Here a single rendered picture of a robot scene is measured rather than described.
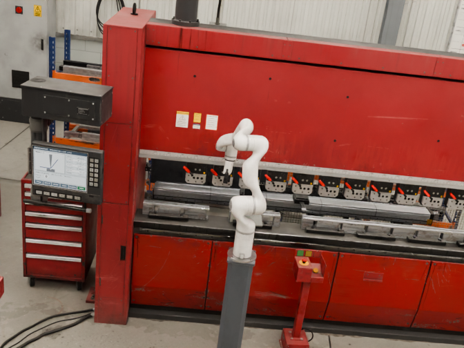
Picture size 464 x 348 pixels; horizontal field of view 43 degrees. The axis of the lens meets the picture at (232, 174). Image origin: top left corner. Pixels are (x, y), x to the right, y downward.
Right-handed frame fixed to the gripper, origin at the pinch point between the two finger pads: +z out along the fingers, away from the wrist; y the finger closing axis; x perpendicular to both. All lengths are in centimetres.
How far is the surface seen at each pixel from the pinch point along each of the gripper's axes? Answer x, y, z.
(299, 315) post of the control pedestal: 69, -13, 96
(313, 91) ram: 48, -21, -70
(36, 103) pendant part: -112, 69, -42
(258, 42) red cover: 5, -5, -97
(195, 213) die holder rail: -22.5, -20.9, 36.4
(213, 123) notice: -17.4, -10.5, -36.2
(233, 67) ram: -9, -7, -78
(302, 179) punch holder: 52, -31, -4
